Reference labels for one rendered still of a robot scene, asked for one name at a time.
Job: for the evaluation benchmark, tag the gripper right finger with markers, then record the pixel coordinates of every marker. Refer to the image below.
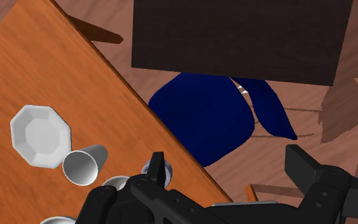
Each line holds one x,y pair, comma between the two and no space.
324,186

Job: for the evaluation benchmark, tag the small bluish glass cup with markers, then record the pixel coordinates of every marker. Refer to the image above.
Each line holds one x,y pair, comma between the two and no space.
167,170

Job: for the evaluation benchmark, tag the grey tapered cup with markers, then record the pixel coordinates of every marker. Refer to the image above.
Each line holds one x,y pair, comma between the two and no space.
84,166

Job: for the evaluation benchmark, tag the navy blue chair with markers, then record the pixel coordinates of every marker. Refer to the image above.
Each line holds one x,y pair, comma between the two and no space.
203,114

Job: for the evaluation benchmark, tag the small white cup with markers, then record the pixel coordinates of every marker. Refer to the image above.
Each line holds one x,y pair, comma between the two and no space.
116,181

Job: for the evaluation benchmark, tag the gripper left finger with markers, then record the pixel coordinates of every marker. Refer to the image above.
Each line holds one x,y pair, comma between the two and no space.
154,198

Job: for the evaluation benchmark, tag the white octagonal bowl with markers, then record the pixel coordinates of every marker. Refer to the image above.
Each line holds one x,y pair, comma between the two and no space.
40,136

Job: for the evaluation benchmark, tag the orange wooden table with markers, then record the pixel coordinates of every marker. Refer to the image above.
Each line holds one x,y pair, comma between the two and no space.
57,77

